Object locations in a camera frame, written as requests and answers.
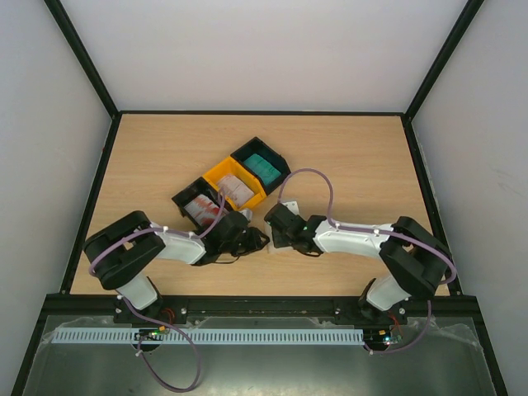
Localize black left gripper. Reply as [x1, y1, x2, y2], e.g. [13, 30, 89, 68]
[221, 227, 269, 257]

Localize yellow bin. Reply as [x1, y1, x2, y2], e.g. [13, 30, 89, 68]
[203, 157, 266, 210]

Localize black bin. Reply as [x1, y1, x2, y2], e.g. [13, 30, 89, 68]
[231, 137, 291, 196]
[172, 177, 248, 236]

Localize beige card holder wallet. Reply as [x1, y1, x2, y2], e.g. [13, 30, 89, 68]
[266, 229, 293, 254]

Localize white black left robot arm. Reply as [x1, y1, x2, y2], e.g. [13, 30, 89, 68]
[83, 210, 270, 311]

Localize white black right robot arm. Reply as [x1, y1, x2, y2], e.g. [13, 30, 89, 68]
[265, 205, 456, 323]

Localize white pink card stack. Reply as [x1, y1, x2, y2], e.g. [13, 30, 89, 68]
[217, 173, 254, 208]

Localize red white card stack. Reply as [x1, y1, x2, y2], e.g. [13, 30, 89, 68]
[184, 194, 227, 228]

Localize green card stack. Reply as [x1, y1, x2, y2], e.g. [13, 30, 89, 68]
[243, 153, 281, 186]

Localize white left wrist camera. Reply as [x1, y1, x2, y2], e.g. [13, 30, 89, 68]
[239, 209, 253, 222]

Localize grey slotted cable duct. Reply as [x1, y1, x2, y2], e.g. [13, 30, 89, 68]
[51, 328, 364, 346]

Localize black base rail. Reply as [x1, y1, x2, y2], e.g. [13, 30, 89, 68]
[40, 292, 479, 327]

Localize black enclosure frame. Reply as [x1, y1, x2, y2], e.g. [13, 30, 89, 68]
[8, 0, 509, 396]

